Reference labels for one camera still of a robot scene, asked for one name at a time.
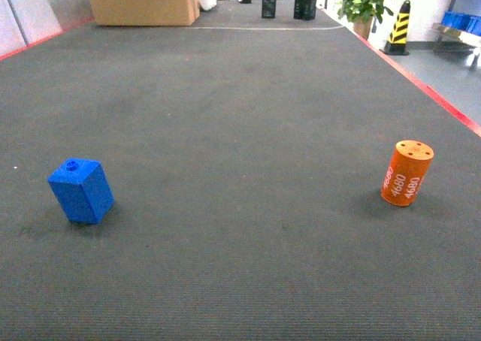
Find blue rectangular plastic part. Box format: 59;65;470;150
47;158;114;225

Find orange cylindrical cap 4680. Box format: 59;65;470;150
380;140;434;207

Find blue bins on far shelf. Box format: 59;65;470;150
441;11;481;36

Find stainless steel shelf rack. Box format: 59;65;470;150
433;0;480;70

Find black crate right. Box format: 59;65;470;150
293;0;316;21

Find yellow black traffic cone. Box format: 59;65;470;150
380;0;410;56

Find potted green plant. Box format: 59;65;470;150
337;0;394;40

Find large cardboard box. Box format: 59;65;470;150
89;0;200;26

